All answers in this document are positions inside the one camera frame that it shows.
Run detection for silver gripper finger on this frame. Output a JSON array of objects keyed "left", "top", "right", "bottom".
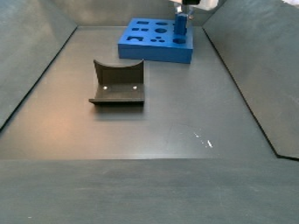
[
  {"left": 174, "top": 5, "right": 182, "bottom": 14},
  {"left": 186, "top": 6, "right": 193, "bottom": 19}
]

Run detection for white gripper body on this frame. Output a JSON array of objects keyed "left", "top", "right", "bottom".
[{"left": 169, "top": 0, "right": 218, "bottom": 11}]

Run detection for blue shape-sorting block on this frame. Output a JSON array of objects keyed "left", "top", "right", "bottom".
[{"left": 117, "top": 18, "right": 193, "bottom": 64}]

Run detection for black curved bracket stand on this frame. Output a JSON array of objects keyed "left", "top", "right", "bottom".
[{"left": 88, "top": 60, "right": 145, "bottom": 105}]

